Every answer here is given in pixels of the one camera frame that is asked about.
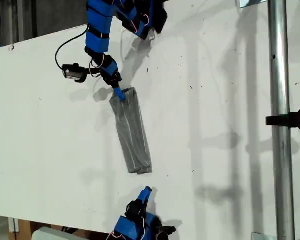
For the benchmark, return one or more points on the grey striped towel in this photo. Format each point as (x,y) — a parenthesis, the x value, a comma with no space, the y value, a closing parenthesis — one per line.
(132,135)

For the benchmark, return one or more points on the white object under table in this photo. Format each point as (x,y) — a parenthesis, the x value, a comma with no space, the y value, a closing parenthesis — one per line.
(45,233)

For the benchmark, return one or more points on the black clamp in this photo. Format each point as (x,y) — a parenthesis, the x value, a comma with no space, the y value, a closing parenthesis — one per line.
(297,120)

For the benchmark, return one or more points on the arm camera stalk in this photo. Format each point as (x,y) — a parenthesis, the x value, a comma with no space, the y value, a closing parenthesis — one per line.
(92,71)

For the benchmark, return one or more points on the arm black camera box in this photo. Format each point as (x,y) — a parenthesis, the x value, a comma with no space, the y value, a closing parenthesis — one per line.
(73,73)
(166,231)

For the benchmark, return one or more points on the steel post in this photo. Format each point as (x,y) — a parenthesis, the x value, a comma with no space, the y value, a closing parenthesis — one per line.
(280,75)

